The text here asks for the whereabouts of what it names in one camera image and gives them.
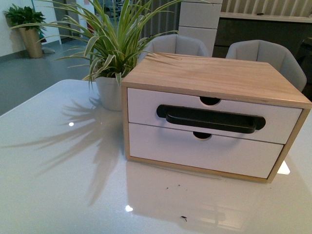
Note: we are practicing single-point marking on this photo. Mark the wooden drawer cabinet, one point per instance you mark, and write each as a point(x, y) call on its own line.
point(214, 79)

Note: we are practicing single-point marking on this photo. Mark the white drawer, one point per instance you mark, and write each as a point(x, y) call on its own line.
point(218, 153)
point(280, 121)

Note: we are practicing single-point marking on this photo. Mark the left grey chair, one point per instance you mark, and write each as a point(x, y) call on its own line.
point(175, 44)

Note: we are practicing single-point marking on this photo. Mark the green spider plant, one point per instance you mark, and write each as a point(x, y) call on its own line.
point(113, 44)

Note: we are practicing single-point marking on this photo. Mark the white pillar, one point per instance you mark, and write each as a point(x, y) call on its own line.
point(199, 19)

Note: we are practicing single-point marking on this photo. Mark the grey chair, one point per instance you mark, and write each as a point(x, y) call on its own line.
point(278, 56)
point(175, 44)

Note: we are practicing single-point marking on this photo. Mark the right grey chair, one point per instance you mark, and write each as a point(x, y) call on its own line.
point(278, 56)

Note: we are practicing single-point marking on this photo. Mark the white plant pot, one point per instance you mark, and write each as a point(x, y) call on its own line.
point(109, 93)

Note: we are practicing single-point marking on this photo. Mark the background green plant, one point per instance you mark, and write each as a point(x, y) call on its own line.
point(25, 17)

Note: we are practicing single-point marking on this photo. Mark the tall tan planter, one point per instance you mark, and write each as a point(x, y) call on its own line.
point(31, 42)

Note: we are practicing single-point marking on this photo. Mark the dark counter with shelf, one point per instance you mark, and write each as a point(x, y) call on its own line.
point(288, 33)

